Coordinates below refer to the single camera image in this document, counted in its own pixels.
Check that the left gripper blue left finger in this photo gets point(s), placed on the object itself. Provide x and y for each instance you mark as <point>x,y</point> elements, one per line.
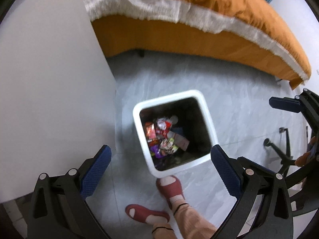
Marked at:
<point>58,208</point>

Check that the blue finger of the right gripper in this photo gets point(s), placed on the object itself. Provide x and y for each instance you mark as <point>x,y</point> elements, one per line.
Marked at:
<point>285,104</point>
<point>260,170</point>

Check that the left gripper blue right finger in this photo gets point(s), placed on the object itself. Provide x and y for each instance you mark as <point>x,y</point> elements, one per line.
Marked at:
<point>274,216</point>

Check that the white square trash bin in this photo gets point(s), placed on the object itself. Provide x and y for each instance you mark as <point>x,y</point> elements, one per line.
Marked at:
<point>194,118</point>

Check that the trash pile inside bin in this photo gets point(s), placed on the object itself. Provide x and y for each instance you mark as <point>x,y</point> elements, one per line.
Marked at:
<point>164,137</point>

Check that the person's right hand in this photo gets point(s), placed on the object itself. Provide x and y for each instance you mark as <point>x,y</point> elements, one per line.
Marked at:
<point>302,160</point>

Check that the right red slipper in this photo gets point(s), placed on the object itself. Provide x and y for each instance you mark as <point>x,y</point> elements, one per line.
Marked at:
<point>171,189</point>

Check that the red slipper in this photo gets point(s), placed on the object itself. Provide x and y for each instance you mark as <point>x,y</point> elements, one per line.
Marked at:
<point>171,189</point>
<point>143,215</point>

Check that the left red slipper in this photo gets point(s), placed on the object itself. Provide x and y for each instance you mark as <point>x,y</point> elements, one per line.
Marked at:
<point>143,215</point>

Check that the white bedside cabinet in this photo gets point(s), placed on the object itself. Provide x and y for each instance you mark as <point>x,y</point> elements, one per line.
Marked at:
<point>57,93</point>

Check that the orange bed cover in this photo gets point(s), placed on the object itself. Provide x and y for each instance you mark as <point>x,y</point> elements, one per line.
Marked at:
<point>118,33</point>

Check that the white lace bed skirt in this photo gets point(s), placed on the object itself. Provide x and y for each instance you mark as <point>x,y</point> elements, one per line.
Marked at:
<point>179,11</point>

